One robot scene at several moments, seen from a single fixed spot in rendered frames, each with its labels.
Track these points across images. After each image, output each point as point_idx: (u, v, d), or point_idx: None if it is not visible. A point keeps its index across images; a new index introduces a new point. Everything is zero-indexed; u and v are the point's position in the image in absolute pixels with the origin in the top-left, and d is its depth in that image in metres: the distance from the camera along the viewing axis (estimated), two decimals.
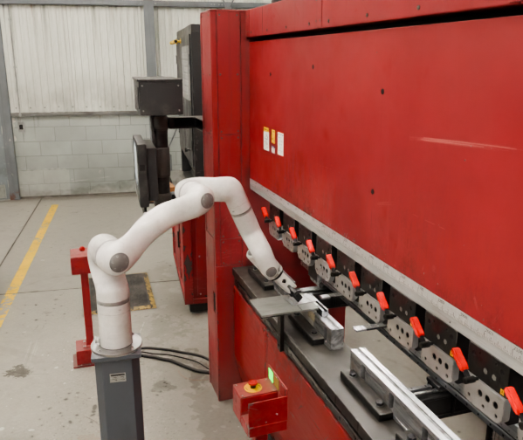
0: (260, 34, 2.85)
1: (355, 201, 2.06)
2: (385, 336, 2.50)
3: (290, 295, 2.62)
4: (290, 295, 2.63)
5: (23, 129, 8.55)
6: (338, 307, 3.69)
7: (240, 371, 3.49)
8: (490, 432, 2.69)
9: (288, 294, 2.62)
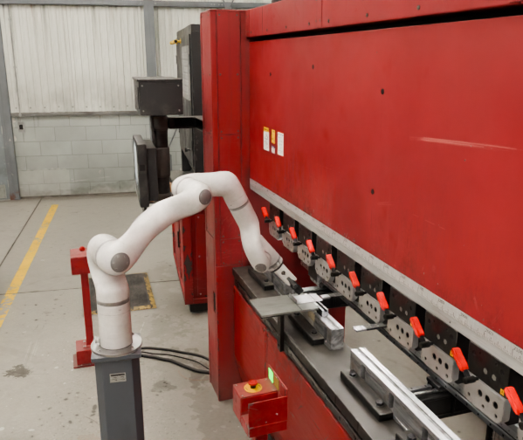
0: (260, 34, 2.85)
1: (355, 201, 2.06)
2: (385, 336, 2.50)
3: (292, 287, 2.62)
4: (292, 287, 2.63)
5: (23, 129, 8.55)
6: (338, 307, 3.69)
7: (240, 371, 3.49)
8: (490, 432, 2.69)
9: (291, 287, 2.62)
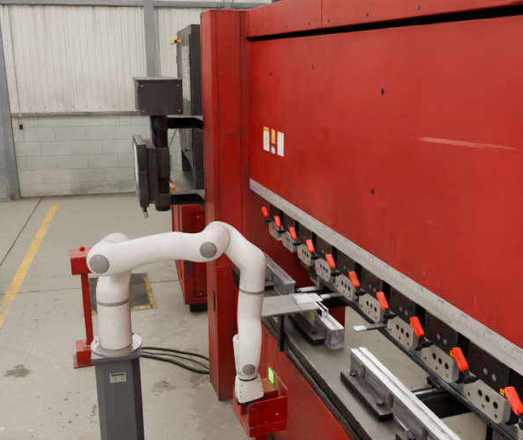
0: (260, 34, 2.85)
1: (355, 201, 2.06)
2: (385, 336, 2.50)
3: None
4: None
5: (23, 129, 8.55)
6: (338, 307, 3.69)
7: None
8: (490, 432, 2.69)
9: None
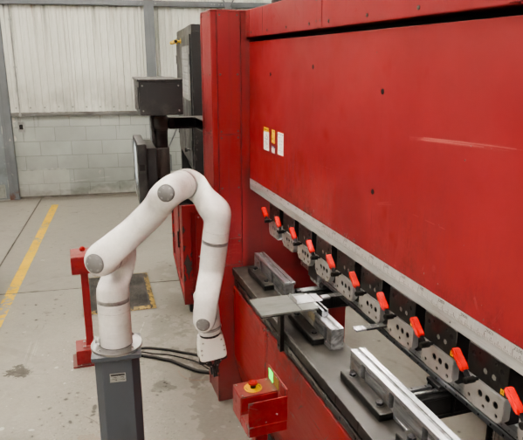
0: (260, 34, 2.85)
1: (355, 201, 2.06)
2: (385, 336, 2.50)
3: (215, 373, 2.11)
4: (213, 374, 2.11)
5: (23, 129, 8.55)
6: (338, 307, 3.69)
7: (240, 371, 3.49)
8: (490, 432, 2.69)
9: (213, 373, 2.11)
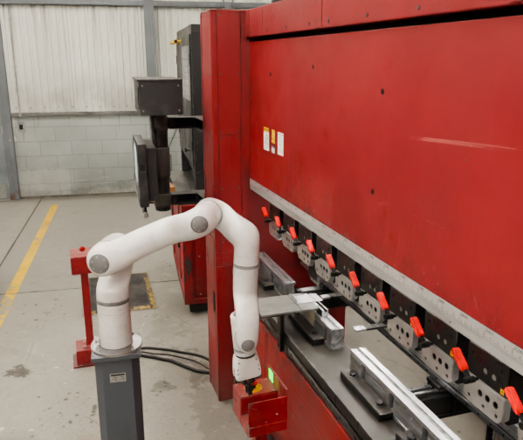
0: (260, 34, 2.85)
1: (355, 201, 2.06)
2: (385, 336, 2.50)
3: (250, 391, 2.18)
4: (248, 393, 2.19)
5: (23, 129, 8.55)
6: (338, 307, 3.69)
7: None
8: (490, 432, 2.69)
9: (248, 391, 2.18)
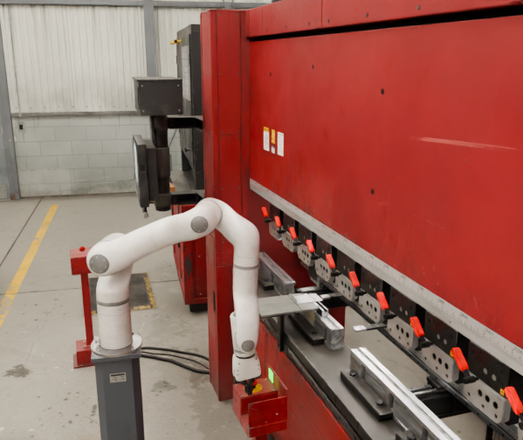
0: (260, 34, 2.85)
1: (355, 201, 2.06)
2: (385, 336, 2.50)
3: (250, 391, 2.18)
4: (248, 393, 2.19)
5: (23, 129, 8.55)
6: (338, 307, 3.69)
7: None
8: (490, 432, 2.69)
9: (248, 391, 2.18)
